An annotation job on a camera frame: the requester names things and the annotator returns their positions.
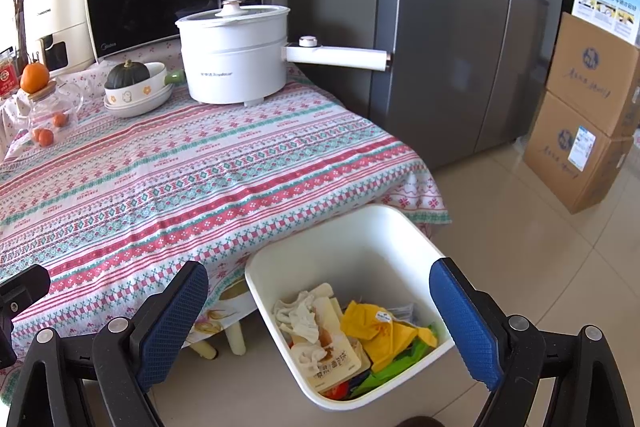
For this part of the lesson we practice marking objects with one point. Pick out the beige snack pouch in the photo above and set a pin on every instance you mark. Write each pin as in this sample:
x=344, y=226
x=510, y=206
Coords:
x=335, y=364

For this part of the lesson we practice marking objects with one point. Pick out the white air fryer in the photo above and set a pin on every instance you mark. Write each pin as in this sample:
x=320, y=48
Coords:
x=60, y=7

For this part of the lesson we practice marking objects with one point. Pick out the cardboard box with white label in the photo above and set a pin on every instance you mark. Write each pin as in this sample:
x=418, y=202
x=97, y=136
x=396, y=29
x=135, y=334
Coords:
x=555, y=167

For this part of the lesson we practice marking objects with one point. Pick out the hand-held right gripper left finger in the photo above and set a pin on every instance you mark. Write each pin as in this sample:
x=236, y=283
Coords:
x=170, y=332

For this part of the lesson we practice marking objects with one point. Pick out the white tissue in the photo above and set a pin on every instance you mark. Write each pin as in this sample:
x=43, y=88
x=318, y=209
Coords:
x=300, y=314

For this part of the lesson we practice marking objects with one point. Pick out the red label jar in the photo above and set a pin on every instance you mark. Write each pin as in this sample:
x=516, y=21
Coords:
x=7, y=77

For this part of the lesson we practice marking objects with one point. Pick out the yellow wrapper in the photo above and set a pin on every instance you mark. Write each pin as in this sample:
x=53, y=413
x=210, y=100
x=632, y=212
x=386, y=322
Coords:
x=385, y=332

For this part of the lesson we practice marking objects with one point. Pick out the glass pot lid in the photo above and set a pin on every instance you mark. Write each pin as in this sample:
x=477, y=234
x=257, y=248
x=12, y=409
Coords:
x=232, y=9

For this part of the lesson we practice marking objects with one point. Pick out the white electric pot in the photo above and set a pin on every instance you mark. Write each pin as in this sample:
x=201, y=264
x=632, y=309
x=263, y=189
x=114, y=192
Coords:
x=230, y=57

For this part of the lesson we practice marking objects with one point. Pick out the cream stool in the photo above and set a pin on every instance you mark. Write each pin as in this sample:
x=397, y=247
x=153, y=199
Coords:
x=235, y=337

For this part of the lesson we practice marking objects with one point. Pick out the blue printed box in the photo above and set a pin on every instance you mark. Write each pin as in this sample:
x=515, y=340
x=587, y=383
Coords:
x=607, y=9

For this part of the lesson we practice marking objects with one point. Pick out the glass jar with wooden lid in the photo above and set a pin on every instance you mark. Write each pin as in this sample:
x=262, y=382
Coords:
x=45, y=107

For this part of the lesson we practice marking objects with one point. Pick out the beige paper bag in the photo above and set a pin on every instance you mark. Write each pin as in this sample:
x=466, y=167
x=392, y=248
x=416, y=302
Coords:
x=327, y=307

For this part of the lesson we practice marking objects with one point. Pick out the small tangerine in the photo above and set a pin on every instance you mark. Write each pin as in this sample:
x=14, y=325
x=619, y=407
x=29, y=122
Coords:
x=46, y=137
x=59, y=120
x=34, y=134

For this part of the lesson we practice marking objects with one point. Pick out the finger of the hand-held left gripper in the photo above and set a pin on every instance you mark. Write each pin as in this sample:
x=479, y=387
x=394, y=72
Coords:
x=25, y=289

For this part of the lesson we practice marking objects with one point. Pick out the white printed bowl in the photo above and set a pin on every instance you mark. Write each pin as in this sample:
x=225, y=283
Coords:
x=130, y=96

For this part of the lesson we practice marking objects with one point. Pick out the clear glass vase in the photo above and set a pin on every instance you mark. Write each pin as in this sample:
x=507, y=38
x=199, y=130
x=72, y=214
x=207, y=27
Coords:
x=22, y=37

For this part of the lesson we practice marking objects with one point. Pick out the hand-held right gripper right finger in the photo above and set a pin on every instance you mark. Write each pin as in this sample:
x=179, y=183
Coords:
x=465, y=327

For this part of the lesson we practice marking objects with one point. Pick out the patterned red green tablecloth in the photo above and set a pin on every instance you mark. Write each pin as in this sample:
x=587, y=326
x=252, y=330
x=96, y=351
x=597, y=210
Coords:
x=200, y=182

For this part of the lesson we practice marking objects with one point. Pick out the green snack packet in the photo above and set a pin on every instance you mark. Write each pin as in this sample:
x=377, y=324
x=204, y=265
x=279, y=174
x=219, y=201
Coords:
x=395, y=369

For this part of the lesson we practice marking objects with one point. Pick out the large orange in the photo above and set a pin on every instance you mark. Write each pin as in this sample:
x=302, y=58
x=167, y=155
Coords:
x=35, y=78

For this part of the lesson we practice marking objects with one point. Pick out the white trash bin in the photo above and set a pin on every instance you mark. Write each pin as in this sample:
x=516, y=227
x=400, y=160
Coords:
x=350, y=247

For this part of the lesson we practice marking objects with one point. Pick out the dark green squash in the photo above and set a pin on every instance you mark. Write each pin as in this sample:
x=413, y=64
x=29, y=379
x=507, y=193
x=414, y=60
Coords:
x=127, y=74

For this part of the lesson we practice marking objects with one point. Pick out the grey refrigerator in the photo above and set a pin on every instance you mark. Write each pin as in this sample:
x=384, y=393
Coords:
x=450, y=32

